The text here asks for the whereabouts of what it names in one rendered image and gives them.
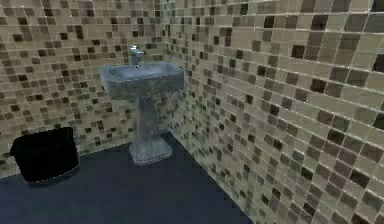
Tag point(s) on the silver sink faucet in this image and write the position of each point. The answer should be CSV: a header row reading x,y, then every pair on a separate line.
x,y
136,55

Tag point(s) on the black waste bin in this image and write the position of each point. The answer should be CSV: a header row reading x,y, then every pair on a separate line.
x,y
45,155

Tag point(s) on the grey pedestal sink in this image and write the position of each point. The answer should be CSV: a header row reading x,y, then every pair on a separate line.
x,y
143,81

